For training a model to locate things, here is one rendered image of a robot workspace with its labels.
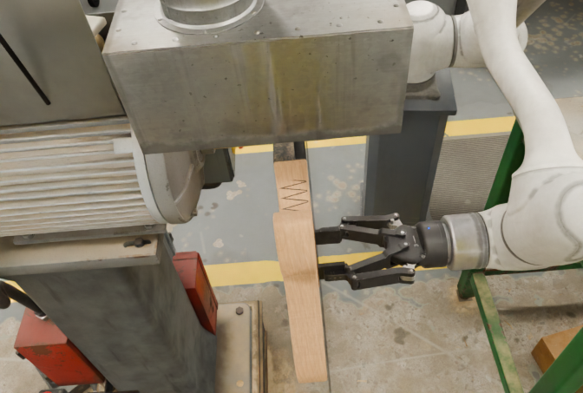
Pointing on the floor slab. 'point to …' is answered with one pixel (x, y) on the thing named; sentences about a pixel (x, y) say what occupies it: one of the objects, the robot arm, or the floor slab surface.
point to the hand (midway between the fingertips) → (317, 253)
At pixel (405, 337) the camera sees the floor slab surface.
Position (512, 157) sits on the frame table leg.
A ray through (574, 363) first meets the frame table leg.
